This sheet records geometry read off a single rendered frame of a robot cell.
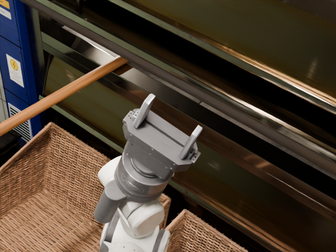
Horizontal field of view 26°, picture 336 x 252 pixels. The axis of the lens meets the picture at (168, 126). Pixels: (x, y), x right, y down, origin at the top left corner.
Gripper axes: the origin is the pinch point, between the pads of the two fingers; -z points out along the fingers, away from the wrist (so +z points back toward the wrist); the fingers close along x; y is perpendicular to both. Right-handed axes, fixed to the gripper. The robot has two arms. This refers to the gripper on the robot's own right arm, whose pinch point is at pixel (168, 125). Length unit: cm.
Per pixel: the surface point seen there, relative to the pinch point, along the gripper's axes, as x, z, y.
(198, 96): 3, 41, 41
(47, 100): 38, 78, 40
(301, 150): -22, 30, 35
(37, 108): 38, 78, 36
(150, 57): 17, 45, 46
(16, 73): 64, 118, 67
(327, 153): -27, 25, 34
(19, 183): 42, 136, 43
